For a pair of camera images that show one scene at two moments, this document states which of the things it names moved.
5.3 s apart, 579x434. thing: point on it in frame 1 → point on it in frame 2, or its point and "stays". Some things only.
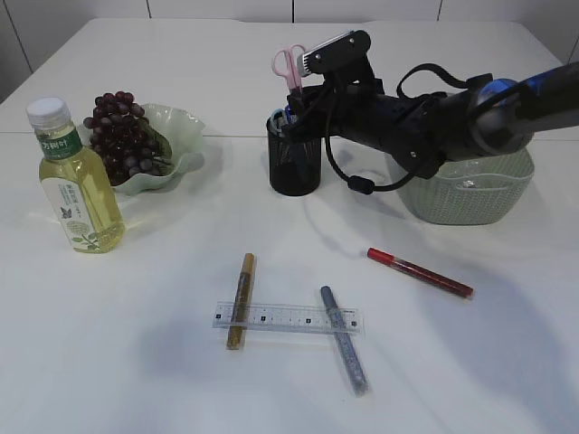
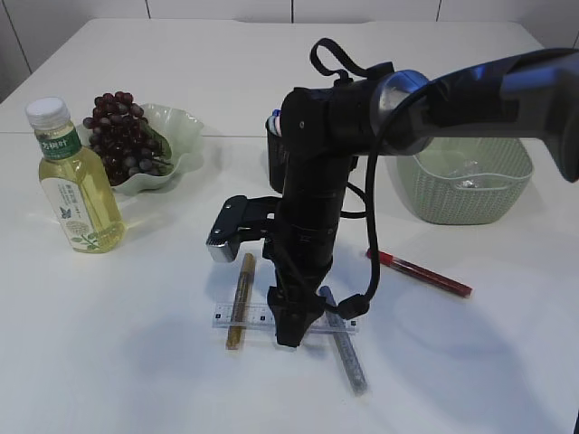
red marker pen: (420, 272) stays
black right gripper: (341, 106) → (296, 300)
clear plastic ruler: (281, 316) stays
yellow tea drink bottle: (78, 184) stays
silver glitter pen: (358, 381) stays
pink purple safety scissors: (285, 64) → (279, 124)
